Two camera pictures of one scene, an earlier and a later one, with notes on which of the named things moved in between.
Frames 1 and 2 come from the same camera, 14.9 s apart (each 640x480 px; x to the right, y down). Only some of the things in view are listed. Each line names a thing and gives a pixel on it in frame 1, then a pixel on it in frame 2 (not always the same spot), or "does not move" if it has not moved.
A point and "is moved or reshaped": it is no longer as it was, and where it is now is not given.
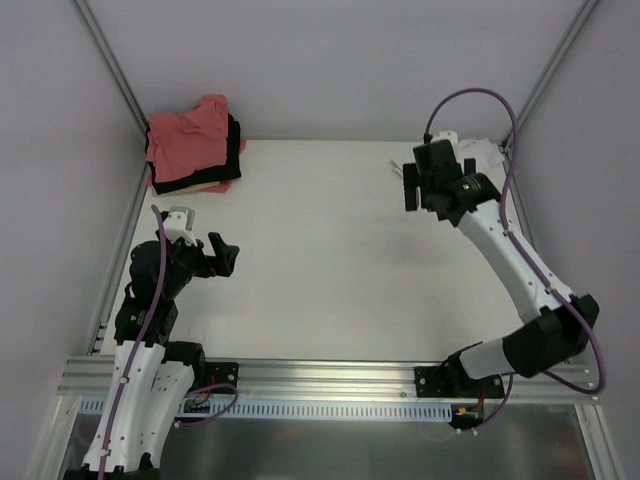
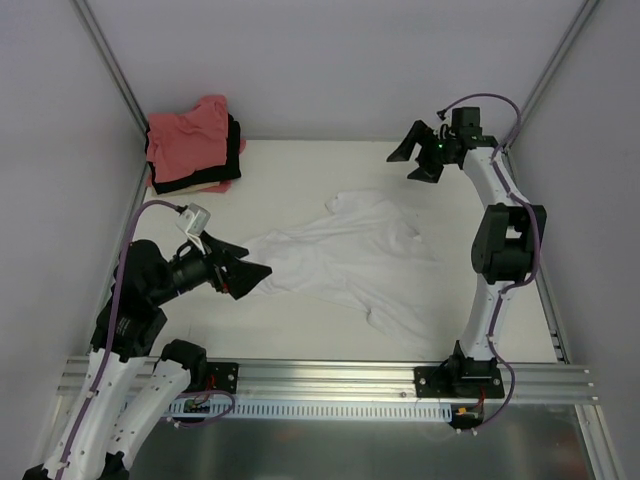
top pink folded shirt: [185, 143] does not move
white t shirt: [484, 151] is moved or reshaped
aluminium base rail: [87, 378] does not move
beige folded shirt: [184, 190] does not move
